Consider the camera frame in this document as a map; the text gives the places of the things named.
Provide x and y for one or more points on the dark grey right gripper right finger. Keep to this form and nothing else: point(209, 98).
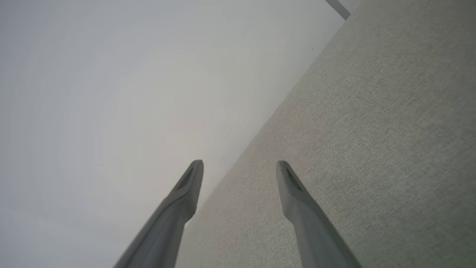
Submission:
point(312, 223)

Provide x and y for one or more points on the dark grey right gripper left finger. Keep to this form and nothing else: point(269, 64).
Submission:
point(174, 216)

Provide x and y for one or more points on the grey fabric sofa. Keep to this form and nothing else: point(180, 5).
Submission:
point(372, 149)

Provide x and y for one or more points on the dark grey metal bar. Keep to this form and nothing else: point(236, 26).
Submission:
point(340, 9)

